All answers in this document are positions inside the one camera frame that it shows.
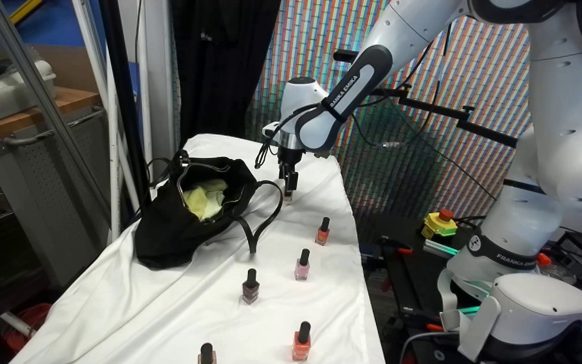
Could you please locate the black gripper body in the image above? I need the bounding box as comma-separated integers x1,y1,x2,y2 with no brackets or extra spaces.
277,146,304,179

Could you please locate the red-orange nail polish bottle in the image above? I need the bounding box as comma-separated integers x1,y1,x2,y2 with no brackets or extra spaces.
291,320,316,364
313,215,333,247

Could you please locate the pink nail polish bottle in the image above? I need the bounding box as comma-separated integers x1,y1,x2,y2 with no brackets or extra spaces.
292,247,313,284

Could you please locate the dark brown nail polish bottle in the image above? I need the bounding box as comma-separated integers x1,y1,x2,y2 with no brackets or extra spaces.
240,268,262,306

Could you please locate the yellow cloth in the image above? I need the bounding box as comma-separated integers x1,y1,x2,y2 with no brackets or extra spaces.
179,179,230,222

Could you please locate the black curtain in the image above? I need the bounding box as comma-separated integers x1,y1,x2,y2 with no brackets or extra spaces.
170,0,283,147

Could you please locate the striped patterned screen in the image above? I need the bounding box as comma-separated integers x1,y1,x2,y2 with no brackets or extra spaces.
245,0,538,220

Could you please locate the yellow emergency stop button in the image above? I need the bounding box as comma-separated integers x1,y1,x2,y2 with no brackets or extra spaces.
421,208,461,241

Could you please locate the teal box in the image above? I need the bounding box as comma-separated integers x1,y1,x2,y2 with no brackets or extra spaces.
422,239,462,260

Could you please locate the white tablecloth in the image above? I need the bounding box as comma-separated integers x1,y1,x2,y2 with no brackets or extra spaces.
8,131,387,364

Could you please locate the white vertical pipe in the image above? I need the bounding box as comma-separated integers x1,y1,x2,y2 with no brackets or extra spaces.
71,0,126,244

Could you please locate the black vertical pole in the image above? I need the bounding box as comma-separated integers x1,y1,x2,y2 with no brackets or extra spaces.
96,0,153,218

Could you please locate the grey cabinet with wooden top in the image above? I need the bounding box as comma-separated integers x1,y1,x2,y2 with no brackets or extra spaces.
0,88,113,291

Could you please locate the red bucket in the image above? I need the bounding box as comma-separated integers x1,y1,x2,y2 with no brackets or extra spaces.
0,302,55,356

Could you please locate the white plastic tub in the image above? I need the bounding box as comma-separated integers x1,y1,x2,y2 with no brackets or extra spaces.
0,59,59,126

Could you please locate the black bag with strap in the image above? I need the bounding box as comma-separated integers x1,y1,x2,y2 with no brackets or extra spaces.
134,149,286,271

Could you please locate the aluminium frame post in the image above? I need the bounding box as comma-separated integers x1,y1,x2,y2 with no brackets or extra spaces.
0,0,113,215

